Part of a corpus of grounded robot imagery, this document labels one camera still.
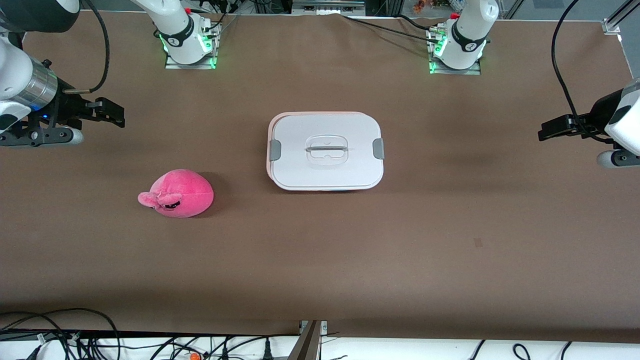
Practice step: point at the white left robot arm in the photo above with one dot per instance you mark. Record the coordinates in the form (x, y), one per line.
(470, 35)

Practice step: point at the white box lid grey latches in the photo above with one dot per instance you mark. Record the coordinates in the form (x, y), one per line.
(325, 170)

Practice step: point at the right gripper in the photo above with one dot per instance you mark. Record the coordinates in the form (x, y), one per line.
(68, 106)

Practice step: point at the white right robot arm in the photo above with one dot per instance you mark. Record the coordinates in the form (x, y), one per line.
(175, 25)

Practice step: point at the grey metal device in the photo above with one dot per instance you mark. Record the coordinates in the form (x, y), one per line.
(327, 6)

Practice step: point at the aluminium frame corner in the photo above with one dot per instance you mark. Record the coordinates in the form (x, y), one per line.
(617, 22)

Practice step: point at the aluminium profile post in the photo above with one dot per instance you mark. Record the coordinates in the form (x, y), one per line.
(307, 342)

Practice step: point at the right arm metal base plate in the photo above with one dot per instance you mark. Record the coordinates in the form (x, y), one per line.
(172, 64)

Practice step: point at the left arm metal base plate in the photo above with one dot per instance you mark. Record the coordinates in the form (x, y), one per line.
(475, 71)

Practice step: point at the pink plush toy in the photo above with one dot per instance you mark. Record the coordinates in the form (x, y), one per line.
(185, 192)

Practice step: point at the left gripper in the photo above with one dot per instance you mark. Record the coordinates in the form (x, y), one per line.
(596, 112)

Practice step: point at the pink plastic box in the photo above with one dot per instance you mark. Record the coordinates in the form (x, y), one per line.
(269, 170)

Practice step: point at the brown table mat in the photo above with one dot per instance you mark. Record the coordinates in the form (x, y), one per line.
(350, 250)

